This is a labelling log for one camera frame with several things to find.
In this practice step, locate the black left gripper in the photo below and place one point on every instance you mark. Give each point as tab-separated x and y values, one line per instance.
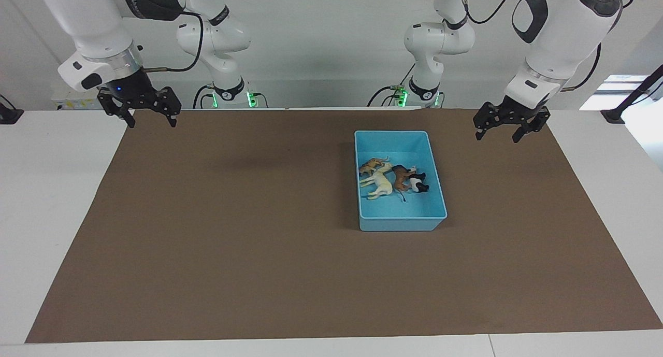
510	113

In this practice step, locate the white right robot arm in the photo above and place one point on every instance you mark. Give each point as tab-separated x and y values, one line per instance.
93	25

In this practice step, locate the brown table mat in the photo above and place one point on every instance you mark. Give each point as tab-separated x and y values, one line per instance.
259	269

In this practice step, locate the light blue plastic storage box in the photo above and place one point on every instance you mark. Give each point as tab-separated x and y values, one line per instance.
414	217

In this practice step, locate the white and yellow box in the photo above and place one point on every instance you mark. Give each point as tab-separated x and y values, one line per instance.
67	100

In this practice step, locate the black and white panda toy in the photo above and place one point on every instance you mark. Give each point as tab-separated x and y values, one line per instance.
417	183

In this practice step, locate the green lit base connector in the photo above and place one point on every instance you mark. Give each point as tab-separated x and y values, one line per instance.
400	95
252	99

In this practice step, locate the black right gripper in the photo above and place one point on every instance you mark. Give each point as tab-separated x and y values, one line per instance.
132	95

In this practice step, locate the black angled stand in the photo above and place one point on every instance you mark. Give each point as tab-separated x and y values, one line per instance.
614	114

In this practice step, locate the cream llama toy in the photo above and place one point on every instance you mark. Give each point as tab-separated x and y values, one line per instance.
382	183

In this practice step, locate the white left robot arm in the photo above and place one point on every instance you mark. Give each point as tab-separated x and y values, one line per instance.
554	36

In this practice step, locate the black table clamp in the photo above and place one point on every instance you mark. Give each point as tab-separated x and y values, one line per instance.
10	116

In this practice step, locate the orange striped tiger toy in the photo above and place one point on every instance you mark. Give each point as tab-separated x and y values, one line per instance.
369	168

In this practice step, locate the green lit left base connector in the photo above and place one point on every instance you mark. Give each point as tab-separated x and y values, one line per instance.
400	95

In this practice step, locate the green lit right base connector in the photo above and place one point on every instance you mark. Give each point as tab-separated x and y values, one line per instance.
252	99

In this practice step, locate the brown lion toy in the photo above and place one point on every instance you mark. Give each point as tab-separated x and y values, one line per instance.
400	180

